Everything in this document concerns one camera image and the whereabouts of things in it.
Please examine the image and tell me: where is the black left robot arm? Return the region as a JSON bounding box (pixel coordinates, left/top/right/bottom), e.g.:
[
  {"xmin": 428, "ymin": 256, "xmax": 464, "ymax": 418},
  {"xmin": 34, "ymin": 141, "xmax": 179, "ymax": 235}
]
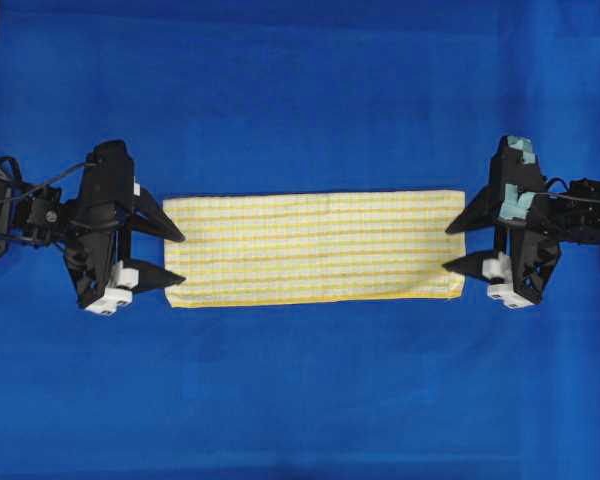
[{"xmin": 0, "ymin": 140, "xmax": 186, "ymax": 315}]

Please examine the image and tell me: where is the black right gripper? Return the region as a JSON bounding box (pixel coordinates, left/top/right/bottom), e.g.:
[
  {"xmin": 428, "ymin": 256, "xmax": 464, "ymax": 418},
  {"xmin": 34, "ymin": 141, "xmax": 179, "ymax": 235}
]
[{"xmin": 442, "ymin": 135, "xmax": 561, "ymax": 309}]

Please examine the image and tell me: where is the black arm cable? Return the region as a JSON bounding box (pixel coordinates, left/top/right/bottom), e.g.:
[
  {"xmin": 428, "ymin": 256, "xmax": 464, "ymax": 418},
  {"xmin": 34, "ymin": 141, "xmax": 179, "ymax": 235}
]
[
  {"xmin": 0, "ymin": 157, "xmax": 101, "ymax": 246},
  {"xmin": 539, "ymin": 177, "xmax": 600, "ymax": 211}
]

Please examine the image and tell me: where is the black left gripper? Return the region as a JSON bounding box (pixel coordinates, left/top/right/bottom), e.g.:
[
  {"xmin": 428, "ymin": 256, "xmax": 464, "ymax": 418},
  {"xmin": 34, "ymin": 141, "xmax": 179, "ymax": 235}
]
[{"xmin": 64, "ymin": 140, "xmax": 186, "ymax": 316}]

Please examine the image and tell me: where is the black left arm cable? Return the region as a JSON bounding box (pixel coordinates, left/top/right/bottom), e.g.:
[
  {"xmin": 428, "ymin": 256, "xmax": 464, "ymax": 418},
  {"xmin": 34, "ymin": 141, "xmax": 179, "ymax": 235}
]
[{"xmin": 0, "ymin": 157, "xmax": 101, "ymax": 246}]

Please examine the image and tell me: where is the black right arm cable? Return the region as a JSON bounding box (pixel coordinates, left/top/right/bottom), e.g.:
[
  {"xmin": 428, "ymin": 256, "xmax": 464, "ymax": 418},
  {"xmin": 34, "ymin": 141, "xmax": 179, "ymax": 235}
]
[{"xmin": 539, "ymin": 177, "xmax": 600, "ymax": 211}]

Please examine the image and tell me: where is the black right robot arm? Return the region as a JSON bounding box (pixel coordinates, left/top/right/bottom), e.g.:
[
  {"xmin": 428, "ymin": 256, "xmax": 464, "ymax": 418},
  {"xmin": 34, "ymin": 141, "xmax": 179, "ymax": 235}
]
[{"xmin": 443, "ymin": 135, "xmax": 600, "ymax": 309}]

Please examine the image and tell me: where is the yellow white striped towel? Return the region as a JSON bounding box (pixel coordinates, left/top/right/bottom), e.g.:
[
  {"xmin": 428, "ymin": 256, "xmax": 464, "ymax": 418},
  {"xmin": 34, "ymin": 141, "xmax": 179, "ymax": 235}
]
[{"xmin": 164, "ymin": 190, "xmax": 465, "ymax": 308}]

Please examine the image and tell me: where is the blue table cloth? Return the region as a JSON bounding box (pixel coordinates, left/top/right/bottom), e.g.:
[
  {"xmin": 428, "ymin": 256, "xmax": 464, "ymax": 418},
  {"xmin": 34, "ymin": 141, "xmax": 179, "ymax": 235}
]
[{"xmin": 0, "ymin": 1, "xmax": 600, "ymax": 479}]

